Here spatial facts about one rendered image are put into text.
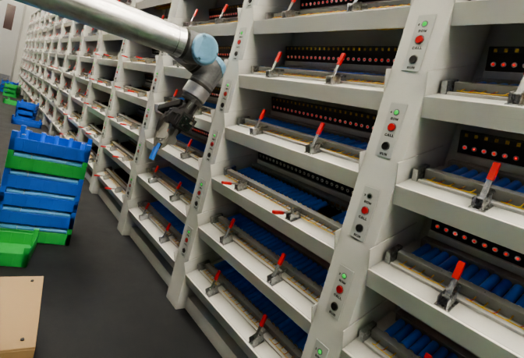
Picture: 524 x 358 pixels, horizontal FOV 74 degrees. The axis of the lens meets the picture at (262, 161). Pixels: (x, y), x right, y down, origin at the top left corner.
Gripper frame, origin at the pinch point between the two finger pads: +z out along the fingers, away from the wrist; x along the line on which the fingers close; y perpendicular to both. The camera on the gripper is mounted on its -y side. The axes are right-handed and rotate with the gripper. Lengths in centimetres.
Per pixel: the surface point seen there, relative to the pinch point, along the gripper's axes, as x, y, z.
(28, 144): -13, -57, 29
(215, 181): 19.0, 15.4, 0.5
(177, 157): 24.3, -17.5, 0.9
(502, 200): 3, 98, -26
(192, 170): 23.1, -3.4, 1.9
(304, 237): 12, 62, 0
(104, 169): 58, -120, 35
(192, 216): 26.0, 8.3, 16.7
